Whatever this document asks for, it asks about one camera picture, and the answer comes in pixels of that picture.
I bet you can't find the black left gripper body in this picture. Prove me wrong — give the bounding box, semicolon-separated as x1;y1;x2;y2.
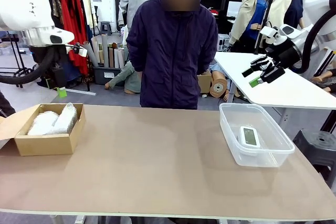
30;45;69;71

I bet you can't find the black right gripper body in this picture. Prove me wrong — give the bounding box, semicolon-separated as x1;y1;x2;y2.
266;42;301;66

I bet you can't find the bubble-wrapped clock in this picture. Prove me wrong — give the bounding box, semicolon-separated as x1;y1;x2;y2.
27;111;60;136
54;102;78;134

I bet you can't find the white unwrapped digital clock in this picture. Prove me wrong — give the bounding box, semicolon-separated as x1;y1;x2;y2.
239;125;261;147

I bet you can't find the long metal bar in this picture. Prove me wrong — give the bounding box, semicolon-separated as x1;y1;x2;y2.
64;87;97;96

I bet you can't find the white work table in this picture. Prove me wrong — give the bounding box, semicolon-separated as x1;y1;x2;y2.
214;50;336;110

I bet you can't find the leaning grey tube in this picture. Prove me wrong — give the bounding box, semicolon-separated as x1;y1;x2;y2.
82;40;100;68

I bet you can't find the beige cardboard tube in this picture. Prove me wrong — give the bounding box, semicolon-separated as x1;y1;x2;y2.
91;37;103;65

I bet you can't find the black metal stand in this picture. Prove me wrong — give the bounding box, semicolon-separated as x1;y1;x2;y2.
0;37;34;88

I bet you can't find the black garment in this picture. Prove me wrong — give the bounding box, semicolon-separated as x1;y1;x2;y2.
46;0;64;29

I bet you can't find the red dress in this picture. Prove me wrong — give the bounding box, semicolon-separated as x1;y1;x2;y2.
58;0;90;76

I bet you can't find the white computer tower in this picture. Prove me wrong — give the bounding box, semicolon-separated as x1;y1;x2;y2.
218;33;232;51

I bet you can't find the light blue cloth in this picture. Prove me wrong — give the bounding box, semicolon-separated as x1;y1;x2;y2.
211;62;224;74

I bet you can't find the black storage crate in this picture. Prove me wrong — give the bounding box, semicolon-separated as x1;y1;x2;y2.
93;65;121;85

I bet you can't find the upright grey tube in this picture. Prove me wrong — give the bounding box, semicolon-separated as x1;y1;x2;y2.
101;34;110;68

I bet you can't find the black stand pole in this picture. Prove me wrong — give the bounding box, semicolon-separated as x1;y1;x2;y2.
256;0;276;54

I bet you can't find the brown cardboard roll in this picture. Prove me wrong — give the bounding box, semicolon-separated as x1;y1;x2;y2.
209;70;229;99

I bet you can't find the grey plastic stool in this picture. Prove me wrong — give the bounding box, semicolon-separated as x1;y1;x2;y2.
99;20;112;36

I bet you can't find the cream garment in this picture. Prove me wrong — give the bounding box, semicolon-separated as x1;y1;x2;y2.
80;0;95;29

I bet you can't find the brown cardboard carton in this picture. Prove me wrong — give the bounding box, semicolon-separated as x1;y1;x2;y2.
196;70;213;95

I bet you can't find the white paper tube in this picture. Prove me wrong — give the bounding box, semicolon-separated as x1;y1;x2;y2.
118;47;125;69

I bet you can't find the white monitor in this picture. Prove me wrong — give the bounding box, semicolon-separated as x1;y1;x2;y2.
227;1;244;18

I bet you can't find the lying mannequin green sleeve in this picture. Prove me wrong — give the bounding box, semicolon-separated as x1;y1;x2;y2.
104;61;142;95

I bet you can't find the open brown cardboard box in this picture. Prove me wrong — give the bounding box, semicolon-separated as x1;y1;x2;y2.
0;102;87;156

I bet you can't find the black plastic stool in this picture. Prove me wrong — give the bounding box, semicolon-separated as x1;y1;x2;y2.
292;129;336;182

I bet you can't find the clear plastic bin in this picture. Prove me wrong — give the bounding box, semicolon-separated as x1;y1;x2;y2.
218;102;296;168

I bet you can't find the person in purple jacket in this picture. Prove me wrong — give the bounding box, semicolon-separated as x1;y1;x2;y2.
125;0;219;110

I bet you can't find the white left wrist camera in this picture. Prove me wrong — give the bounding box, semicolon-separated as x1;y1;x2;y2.
65;42;89;57

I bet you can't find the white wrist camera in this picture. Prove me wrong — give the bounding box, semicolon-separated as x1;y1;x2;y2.
65;42;89;57
259;26;279;44

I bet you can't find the black right arm hose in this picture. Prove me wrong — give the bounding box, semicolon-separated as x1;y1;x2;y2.
290;11;336;74

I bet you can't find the black arm hose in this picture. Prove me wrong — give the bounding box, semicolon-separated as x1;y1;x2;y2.
290;11;336;74
0;47;56;86

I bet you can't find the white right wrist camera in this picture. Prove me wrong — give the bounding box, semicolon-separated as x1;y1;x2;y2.
259;26;279;44

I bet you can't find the black left arm hose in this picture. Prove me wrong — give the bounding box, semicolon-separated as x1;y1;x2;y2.
0;47;56;86

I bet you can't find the black metal post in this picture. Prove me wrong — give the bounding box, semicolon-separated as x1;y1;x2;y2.
321;108;336;133

